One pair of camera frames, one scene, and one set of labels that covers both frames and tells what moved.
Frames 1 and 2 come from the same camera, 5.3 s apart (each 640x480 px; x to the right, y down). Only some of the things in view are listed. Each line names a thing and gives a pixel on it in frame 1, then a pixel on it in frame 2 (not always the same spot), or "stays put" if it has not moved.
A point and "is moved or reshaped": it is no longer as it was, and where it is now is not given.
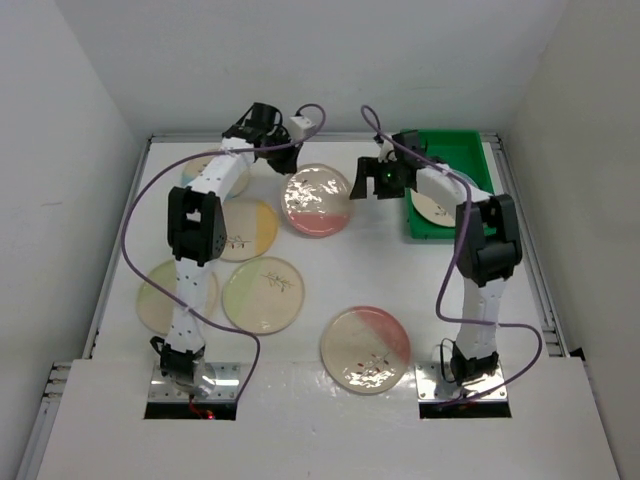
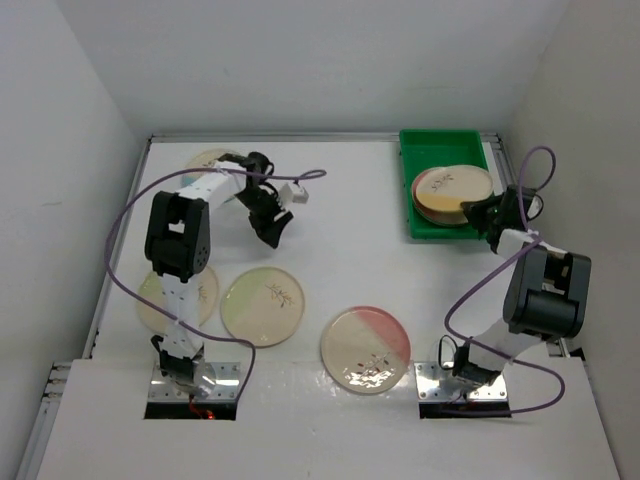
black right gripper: x=369 y=166 → x=472 y=210
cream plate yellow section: x=251 y=228 is moved or reshaped
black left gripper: x=289 y=163 → x=267 y=227
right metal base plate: x=435 y=383 stays put
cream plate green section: x=156 y=307 stays put
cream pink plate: x=365 y=350 stays put
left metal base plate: x=227 y=386 stays put
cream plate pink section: x=317 y=200 → x=425 y=213
